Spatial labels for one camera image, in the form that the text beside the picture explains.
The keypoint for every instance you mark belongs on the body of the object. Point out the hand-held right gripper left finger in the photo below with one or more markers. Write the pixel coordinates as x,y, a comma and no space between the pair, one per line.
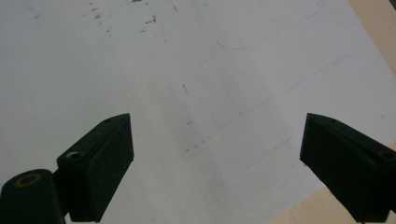
99,165

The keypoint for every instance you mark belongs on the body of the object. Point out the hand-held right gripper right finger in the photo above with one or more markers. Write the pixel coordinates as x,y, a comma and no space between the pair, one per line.
348,161

